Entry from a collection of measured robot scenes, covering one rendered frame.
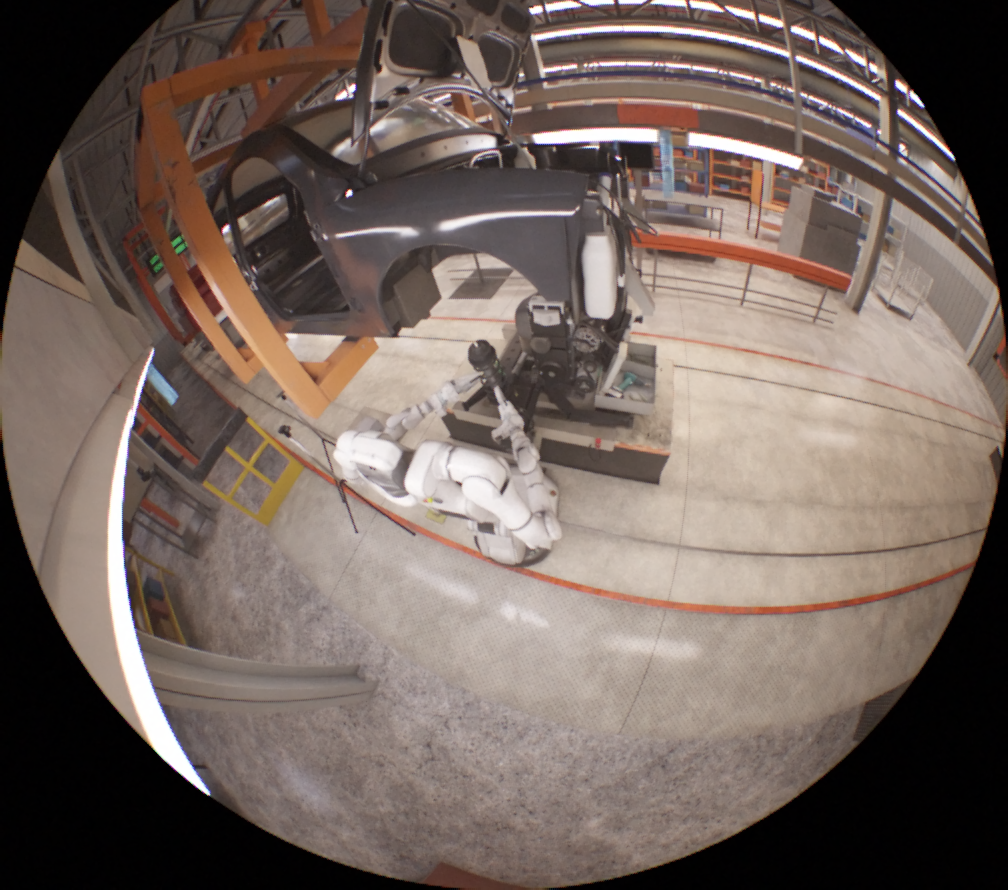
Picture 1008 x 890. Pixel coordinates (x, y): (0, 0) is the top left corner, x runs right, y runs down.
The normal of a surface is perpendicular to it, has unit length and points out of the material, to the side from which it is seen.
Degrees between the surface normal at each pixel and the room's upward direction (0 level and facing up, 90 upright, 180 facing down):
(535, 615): 0
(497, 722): 0
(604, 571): 0
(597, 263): 90
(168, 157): 90
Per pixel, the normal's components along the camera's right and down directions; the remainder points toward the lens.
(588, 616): -0.20, -0.68
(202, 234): 0.91, 0.15
